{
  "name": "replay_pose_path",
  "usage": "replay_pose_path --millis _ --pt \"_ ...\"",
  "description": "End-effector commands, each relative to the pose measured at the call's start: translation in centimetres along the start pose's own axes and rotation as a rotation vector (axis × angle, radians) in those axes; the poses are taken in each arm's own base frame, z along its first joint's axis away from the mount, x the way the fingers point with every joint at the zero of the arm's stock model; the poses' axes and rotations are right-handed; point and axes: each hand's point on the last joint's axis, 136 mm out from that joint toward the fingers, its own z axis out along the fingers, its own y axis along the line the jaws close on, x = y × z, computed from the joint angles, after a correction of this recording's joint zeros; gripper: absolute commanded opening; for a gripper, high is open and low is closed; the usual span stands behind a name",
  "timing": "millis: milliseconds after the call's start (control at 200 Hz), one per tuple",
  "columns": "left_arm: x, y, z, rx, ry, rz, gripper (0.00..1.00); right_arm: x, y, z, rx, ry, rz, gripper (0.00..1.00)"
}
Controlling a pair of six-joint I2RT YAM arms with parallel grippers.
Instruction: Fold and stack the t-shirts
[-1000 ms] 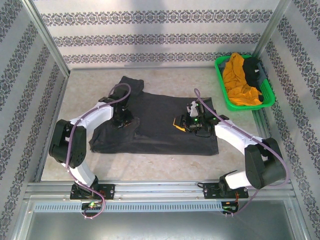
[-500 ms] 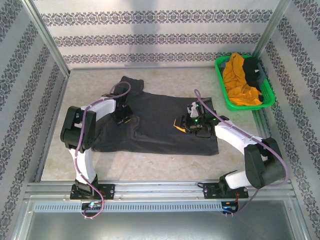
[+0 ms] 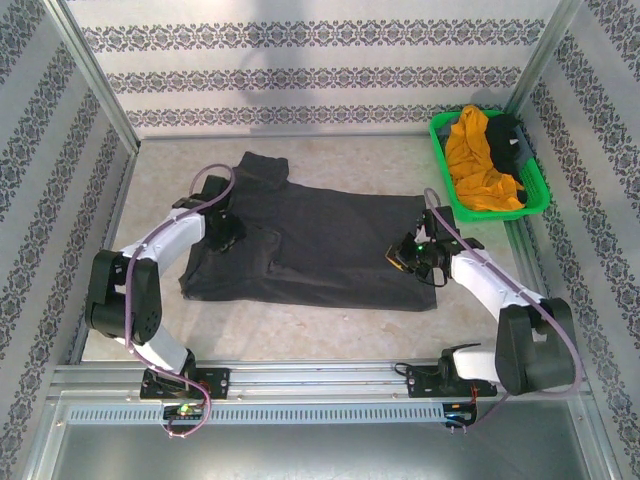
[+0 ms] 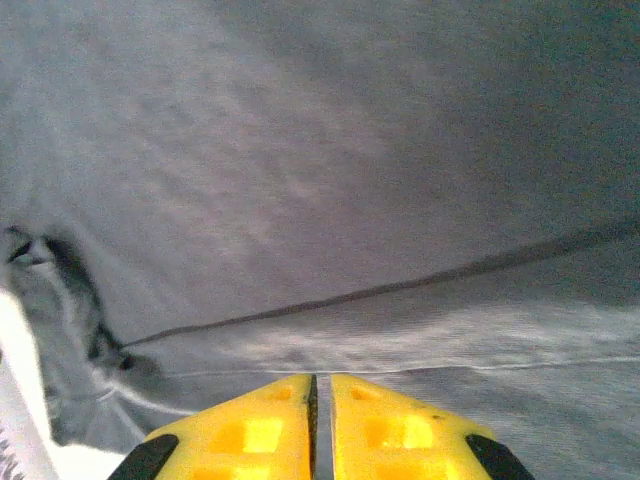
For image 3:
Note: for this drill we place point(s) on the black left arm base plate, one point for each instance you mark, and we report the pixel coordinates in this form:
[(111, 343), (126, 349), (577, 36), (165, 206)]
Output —
[(215, 382)]

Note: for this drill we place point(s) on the yellow t-shirt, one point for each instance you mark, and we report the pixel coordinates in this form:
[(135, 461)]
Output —
[(470, 155)]

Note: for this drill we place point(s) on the aluminium frame post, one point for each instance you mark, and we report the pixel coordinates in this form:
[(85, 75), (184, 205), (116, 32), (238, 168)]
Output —
[(542, 60), (90, 75)]

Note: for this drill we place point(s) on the black t-shirt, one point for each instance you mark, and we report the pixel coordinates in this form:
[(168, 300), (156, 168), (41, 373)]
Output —
[(502, 145)]

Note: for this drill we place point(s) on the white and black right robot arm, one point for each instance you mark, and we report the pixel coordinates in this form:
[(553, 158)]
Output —
[(480, 280)]

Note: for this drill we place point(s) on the aluminium mounting rail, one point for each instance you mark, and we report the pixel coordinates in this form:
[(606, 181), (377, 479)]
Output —
[(320, 377)]

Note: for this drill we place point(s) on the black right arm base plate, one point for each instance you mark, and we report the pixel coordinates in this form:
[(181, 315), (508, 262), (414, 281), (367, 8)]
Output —
[(425, 382)]

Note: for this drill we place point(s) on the dark grey t-shirt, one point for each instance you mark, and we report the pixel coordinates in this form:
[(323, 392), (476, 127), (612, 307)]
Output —
[(325, 240)]

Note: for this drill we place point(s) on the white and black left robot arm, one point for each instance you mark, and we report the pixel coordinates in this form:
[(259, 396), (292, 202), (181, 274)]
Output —
[(170, 235)]

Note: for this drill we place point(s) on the green plastic basket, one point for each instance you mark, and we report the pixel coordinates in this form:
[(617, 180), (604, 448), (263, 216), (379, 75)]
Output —
[(535, 190)]

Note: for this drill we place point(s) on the aluminium side rail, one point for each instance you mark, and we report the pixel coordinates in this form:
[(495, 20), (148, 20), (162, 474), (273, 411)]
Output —
[(522, 245)]

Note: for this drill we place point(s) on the grey garment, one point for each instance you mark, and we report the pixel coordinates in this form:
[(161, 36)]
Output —
[(525, 150)]

